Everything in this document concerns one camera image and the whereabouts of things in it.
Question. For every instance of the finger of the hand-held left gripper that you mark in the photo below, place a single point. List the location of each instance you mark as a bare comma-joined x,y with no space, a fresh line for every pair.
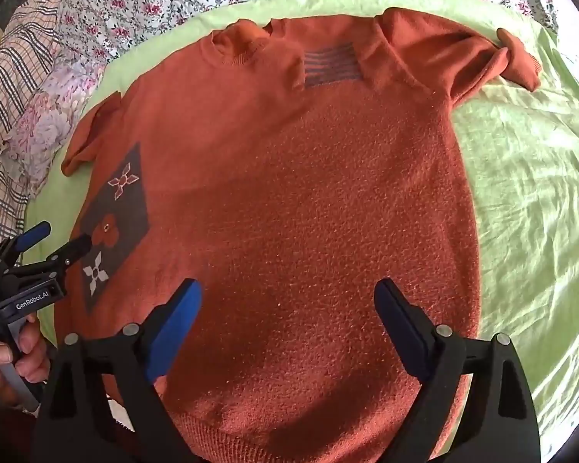
75,248
34,236

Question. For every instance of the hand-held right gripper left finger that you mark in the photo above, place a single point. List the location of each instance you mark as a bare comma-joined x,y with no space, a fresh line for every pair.
173,337

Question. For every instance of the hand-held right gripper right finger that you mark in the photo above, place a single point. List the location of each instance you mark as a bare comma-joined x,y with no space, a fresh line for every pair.
400,328

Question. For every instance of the orange knit sweater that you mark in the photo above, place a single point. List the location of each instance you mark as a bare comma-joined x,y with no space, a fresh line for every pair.
289,193

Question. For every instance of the person's left hand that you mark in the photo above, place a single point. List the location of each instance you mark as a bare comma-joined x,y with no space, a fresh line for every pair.
36,352

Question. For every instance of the pale pink floral pillow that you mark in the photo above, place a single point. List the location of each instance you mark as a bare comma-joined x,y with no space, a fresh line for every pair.
48,120

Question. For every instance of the person's dark red clothing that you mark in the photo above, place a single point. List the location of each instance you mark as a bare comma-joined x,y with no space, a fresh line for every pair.
5,436

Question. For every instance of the plaid striped blanket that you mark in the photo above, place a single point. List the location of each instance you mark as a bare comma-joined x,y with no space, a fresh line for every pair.
9,82

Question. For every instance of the light green bed sheet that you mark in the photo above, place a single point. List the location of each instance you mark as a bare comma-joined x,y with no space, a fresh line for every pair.
526,193

